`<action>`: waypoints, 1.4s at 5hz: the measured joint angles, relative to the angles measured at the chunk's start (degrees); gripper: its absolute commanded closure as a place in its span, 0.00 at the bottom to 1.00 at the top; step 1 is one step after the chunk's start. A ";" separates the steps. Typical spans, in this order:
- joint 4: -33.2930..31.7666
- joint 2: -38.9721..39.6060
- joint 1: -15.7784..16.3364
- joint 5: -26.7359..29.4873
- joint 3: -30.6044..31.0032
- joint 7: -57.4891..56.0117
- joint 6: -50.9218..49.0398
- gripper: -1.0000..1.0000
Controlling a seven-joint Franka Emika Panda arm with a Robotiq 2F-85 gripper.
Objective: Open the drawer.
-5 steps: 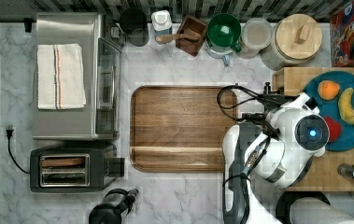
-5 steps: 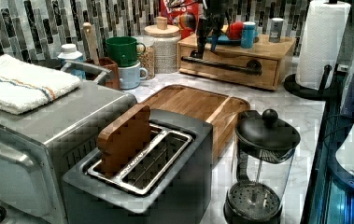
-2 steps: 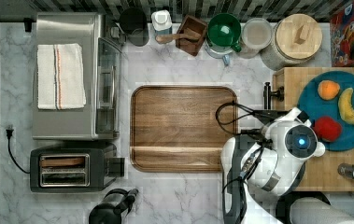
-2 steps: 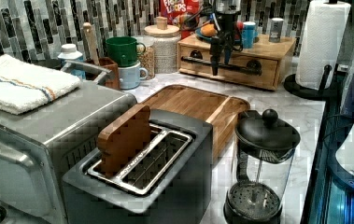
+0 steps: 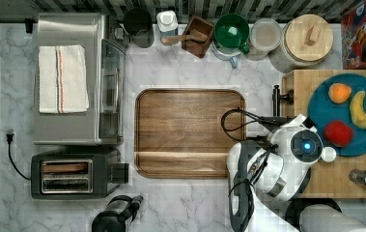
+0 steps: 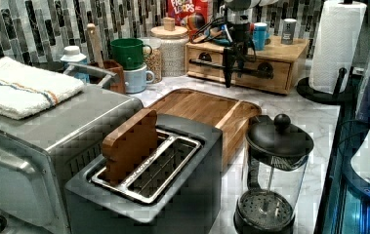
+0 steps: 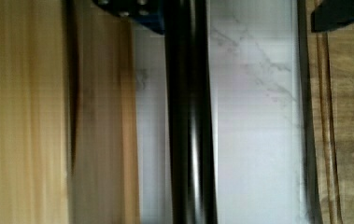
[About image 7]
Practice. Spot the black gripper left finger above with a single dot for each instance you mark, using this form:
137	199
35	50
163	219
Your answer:
148	13

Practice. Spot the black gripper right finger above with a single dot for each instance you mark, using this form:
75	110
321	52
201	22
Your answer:
331	15

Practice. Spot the wooden drawer front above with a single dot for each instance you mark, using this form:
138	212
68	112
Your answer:
103	166

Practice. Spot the black drawer handle bar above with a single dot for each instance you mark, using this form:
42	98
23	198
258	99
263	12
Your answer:
189	113

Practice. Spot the wooden drawer cabinet box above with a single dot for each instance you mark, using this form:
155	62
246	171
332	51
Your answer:
33	120

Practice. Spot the wooden cutting board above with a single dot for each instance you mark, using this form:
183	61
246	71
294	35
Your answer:
327	65

